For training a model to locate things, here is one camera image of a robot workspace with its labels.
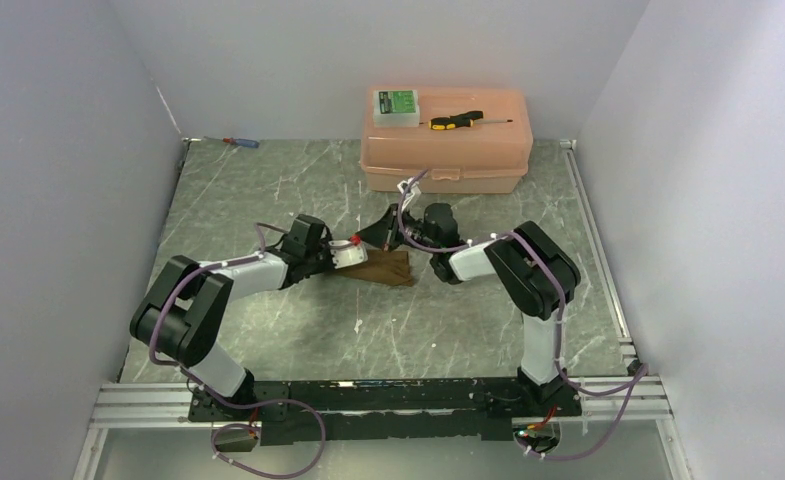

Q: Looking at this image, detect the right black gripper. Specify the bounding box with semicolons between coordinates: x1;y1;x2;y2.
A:
361;205;438;256

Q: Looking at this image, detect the brown cloth napkin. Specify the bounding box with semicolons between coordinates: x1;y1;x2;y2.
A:
333;250;415;287

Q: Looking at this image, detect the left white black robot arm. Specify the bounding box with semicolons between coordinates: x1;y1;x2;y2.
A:
129;214;334;420

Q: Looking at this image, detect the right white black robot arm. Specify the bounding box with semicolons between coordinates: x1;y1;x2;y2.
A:
356;203;581;415

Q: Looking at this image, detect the pink plastic storage box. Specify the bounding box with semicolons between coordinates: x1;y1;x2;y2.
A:
360;85;533;194

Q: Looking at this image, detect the yellow black screwdriver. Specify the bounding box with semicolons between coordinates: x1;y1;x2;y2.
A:
421;110;513;131

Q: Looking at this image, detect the blue red screwdriver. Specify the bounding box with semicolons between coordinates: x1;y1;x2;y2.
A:
221;137;260;149

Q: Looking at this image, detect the green white small box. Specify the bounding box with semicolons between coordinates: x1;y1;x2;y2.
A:
371;89;421;128

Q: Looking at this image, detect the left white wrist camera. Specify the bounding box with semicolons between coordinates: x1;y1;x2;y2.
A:
328;235;368;269

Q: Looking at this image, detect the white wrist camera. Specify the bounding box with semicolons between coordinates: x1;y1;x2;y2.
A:
328;235;368;269
397;177;421;211

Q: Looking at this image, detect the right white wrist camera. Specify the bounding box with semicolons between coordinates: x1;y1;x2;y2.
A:
397;177;421;211

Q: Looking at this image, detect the aluminium frame rail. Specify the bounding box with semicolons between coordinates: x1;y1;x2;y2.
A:
74;376;691;479

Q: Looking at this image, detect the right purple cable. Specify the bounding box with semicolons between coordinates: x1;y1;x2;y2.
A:
395;169;652;463

